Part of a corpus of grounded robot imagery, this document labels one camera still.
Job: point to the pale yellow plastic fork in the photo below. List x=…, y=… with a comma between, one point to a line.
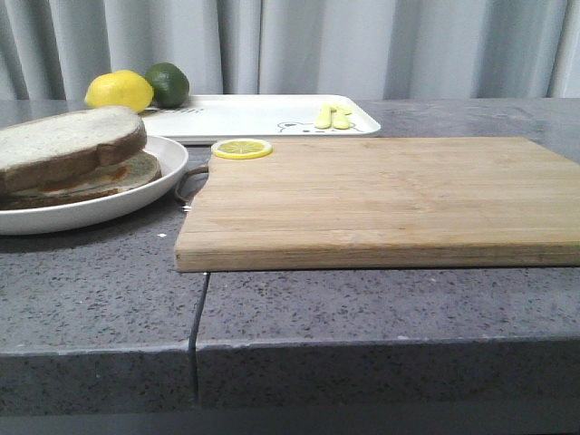
x=324, y=118

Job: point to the whole yellow lemon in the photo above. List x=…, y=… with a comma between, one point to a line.
x=124, y=88

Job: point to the white rectangular bear tray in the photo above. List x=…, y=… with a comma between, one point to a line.
x=209, y=118

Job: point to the green lime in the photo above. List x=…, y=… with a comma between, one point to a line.
x=169, y=83

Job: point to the wooden cutting board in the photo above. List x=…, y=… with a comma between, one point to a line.
x=385, y=202

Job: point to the grey pleated curtain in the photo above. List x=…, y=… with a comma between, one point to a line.
x=372, y=50

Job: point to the white round plate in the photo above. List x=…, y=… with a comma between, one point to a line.
x=172, y=157

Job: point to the yellow lemon slice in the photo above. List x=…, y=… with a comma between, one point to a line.
x=241, y=149

